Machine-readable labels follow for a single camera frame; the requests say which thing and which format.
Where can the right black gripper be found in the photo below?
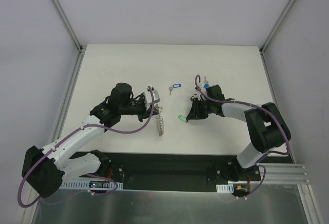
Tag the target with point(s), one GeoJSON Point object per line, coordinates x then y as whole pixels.
{"type": "Point", "coordinates": [199, 108]}

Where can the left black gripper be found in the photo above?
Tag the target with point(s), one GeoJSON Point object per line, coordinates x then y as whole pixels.
{"type": "Point", "coordinates": [143, 111]}

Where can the key with green tag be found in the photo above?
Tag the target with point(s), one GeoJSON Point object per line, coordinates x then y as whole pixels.
{"type": "Point", "coordinates": [182, 118]}

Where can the metal key ring disc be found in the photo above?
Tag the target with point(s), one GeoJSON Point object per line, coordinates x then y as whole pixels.
{"type": "Point", "coordinates": [159, 120]}

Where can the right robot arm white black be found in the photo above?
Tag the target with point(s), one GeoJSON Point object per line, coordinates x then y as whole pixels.
{"type": "Point", "coordinates": [267, 128]}

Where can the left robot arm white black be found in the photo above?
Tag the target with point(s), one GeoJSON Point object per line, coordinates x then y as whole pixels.
{"type": "Point", "coordinates": [46, 168]}

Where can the key with solid blue tag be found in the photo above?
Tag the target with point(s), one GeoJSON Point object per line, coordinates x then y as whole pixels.
{"type": "Point", "coordinates": [206, 82]}

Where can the key with blue framed tag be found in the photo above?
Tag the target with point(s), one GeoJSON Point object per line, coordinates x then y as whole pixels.
{"type": "Point", "coordinates": [172, 87]}

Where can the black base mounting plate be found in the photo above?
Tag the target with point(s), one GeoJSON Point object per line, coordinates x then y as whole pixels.
{"type": "Point", "coordinates": [168, 172]}

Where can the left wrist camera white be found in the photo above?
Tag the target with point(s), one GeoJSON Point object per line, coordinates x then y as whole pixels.
{"type": "Point", "coordinates": [151, 96]}

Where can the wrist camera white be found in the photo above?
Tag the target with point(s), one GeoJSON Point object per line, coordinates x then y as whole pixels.
{"type": "Point", "coordinates": [151, 96]}
{"type": "Point", "coordinates": [197, 95]}

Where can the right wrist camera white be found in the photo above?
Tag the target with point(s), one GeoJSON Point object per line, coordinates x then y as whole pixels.
{"type": "Point", "coordinates": [197, 95]}

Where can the right white cable duct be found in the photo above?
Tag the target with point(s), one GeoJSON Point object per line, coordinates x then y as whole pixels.
{"type": "Point", "coordinates": [225, 188]}

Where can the white cable duct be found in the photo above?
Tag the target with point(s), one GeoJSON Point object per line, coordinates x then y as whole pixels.
{"type": "Point", "coordinates": [225, 188]}
{"type": "Point", "coordinates": [86, 184]}

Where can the left white cable duct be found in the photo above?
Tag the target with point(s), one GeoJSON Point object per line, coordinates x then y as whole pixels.
{"type": "Point", "coordinates": [86, 184]}

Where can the right aluminium frame post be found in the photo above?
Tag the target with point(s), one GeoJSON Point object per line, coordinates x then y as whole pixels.
{"type": "Point", "coordinates": [277, 25]}

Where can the aluminium frame post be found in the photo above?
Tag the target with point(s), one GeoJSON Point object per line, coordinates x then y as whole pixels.
{"type": "Point", "coordinates": [67, 25]}
{"type": "Point", "coordinates": [277, 25]}

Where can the left aluminium frame post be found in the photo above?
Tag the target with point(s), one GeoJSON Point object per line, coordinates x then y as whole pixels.
{"type": "Point", "coordinates": [67, 25]}

